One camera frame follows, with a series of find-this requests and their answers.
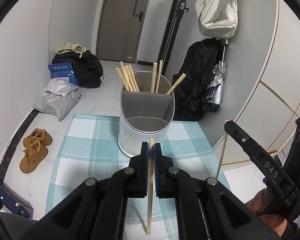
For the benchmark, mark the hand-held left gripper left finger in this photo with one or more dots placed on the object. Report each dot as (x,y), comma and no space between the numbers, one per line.
(145,157)

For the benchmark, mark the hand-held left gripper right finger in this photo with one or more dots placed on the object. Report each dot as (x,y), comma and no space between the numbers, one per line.
(157,157)

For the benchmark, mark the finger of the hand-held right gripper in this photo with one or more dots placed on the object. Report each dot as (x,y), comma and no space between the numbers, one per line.
(267,165)

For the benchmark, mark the white utensil holder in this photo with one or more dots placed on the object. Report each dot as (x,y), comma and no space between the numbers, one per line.
(140,137)

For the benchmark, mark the slim wooden chopstick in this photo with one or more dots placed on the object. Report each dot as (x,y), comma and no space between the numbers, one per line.
(150,205)
(221,155)

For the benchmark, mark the bunch of tan chopsticks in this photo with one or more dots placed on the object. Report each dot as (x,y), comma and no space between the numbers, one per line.
(131,82)

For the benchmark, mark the white shoulder bag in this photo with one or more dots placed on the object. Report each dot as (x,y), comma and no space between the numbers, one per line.
(215,17)

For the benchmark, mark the person's right hand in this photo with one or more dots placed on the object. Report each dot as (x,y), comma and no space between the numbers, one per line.
(257,203)

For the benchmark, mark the teal plaid tablecloth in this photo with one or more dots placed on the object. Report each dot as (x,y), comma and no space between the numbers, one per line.
(90,155)

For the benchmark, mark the white cabinet with gold trim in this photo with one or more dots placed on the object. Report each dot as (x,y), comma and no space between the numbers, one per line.
(265,92)

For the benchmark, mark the silver folded umbrella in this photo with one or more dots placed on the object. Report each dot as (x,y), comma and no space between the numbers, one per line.
(213,95)

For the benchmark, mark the large grey parcel bag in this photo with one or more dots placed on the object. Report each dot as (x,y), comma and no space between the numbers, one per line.
(57,105)

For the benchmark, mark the black duffel bag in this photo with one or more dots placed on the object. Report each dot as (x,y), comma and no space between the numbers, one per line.
(90,70)

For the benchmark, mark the small grey parcel bag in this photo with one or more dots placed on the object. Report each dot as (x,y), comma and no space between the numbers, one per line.
(61,86)

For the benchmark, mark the dark door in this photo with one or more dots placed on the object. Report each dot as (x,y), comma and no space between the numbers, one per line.
(170,42)

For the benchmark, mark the blue cardboard box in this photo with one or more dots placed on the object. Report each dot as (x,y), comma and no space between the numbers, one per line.
(62,71)

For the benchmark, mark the beige garment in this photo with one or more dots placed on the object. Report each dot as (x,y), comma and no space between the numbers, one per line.
(72,48)

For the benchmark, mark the grey entry door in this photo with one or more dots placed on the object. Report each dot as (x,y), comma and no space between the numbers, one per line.
(115,30)

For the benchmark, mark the black door lock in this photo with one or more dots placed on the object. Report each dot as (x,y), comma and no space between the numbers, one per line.
(140,16)

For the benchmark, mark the dark blue shoe box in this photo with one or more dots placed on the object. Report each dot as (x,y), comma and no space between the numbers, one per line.
(10,200)

